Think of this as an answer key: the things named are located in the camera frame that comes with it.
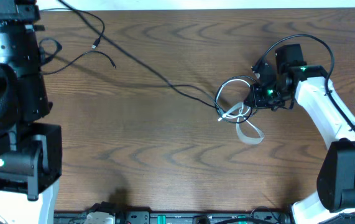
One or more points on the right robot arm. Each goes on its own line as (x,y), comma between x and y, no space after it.
(309,86)

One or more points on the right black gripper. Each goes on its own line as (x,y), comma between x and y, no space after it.
(257,100)

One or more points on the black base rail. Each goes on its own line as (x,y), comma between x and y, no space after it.
(105,212)

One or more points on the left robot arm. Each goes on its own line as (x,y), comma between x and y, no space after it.
(30,151)

